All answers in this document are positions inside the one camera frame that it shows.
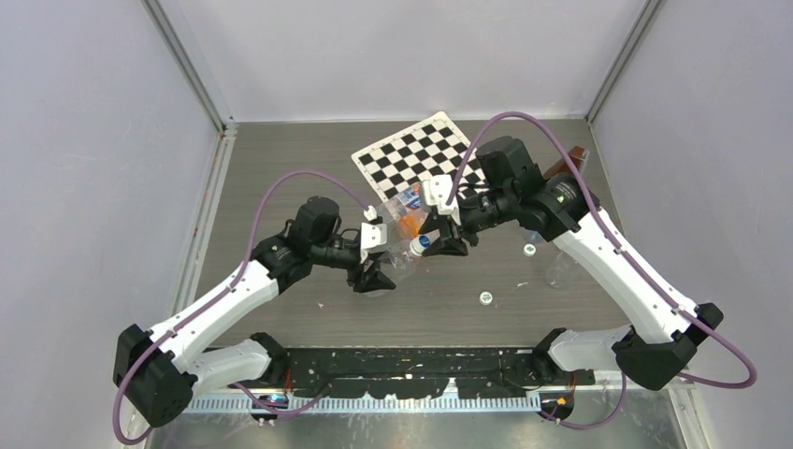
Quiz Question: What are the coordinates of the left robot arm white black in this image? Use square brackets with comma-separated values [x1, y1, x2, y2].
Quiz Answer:
[113, 196, 396, 428]

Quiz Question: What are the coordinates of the clear bottle blue label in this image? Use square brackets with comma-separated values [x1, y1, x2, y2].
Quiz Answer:
[377, 182, 423, 226]

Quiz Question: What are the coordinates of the upright bottle white red cap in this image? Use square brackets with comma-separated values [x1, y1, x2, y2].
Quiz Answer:
[522, 229, 545, 245]

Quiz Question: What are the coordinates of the clear plastic bottle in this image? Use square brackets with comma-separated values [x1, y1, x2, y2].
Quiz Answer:
[378, 239, 422, 286]

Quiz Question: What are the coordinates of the black white chessboard mat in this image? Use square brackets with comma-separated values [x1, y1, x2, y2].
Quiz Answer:
[351, 111, 469, 201]

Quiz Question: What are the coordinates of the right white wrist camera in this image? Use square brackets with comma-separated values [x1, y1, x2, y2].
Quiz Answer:
[419, 174, 458, 219]

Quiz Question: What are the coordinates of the purple cable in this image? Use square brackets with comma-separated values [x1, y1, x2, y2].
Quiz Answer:
[445, 111, 758, 390]
[111, 170, 379, 446]

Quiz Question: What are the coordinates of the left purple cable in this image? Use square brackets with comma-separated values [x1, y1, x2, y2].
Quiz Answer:
[111, 170, 379, 446]

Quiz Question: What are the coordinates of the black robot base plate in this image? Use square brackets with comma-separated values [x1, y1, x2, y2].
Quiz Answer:
[277, 347, 595, 399]

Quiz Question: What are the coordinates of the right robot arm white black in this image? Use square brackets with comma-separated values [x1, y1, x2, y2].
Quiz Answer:
[420, 137, 724, 391]

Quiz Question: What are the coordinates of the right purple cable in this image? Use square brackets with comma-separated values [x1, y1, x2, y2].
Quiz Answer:
[445, 111, 758, 390]

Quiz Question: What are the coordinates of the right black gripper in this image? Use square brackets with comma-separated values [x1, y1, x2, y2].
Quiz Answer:
[418, 184, 515, 257]

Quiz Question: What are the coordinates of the blue white bottle cap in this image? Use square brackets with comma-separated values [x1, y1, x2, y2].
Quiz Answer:
[409, 235, 431, 256]

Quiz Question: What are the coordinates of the white green cap front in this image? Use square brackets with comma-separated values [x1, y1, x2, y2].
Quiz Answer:
[479, 291, 493, 306]

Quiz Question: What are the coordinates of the orange crushed plastic bottle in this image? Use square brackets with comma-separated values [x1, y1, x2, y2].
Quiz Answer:
[396, 210, 427, 239]

